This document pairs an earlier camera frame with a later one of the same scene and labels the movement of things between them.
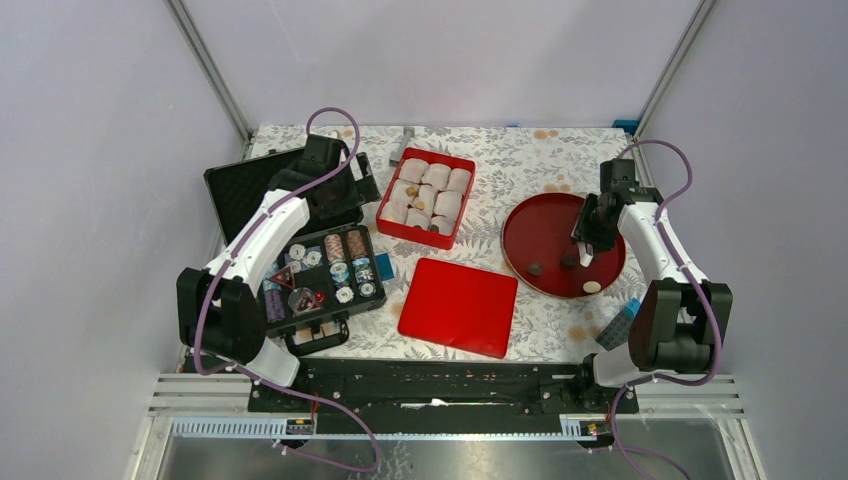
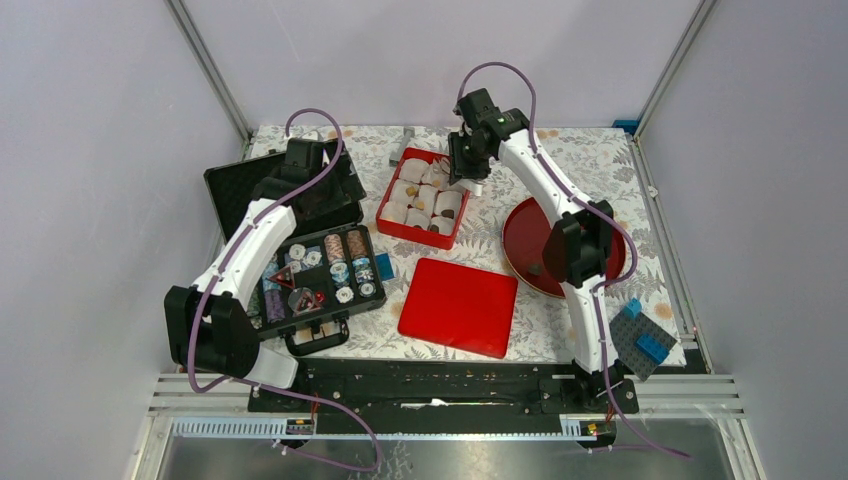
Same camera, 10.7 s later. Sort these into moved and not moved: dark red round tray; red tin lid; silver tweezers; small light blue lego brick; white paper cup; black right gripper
Moved: silver tweezers; black right gripper
Not moved: dark red round tray; white paper cup; small light blue lego brick; red tin lid
